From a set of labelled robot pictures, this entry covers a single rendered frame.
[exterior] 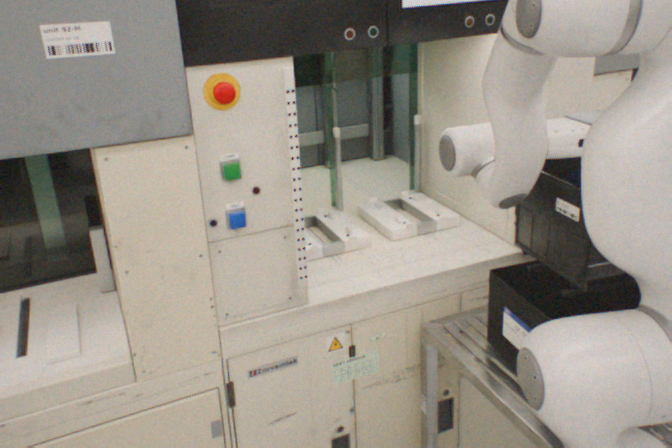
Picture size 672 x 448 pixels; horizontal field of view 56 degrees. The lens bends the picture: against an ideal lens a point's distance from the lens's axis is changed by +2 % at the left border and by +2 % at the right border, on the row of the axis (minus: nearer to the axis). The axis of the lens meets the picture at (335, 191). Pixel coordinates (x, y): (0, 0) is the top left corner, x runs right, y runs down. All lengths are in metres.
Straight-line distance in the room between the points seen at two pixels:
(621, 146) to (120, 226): 0.84
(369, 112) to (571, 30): 1.67
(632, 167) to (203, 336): 0.91
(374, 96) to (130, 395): 1.32
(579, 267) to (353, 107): 1.28
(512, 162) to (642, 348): 0.35
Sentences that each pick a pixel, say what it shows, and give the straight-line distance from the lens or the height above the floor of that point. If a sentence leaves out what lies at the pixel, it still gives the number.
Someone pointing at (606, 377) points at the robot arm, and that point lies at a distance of 0.72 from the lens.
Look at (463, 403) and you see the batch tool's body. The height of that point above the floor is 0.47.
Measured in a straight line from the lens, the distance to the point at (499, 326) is 1.39.
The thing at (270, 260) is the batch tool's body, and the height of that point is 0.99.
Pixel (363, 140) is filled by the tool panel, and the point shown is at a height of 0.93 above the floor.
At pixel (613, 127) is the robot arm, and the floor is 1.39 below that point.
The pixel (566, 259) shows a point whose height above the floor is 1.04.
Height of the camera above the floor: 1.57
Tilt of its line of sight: 20 degrees down
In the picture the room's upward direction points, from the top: 3 degrees counter-clockwise
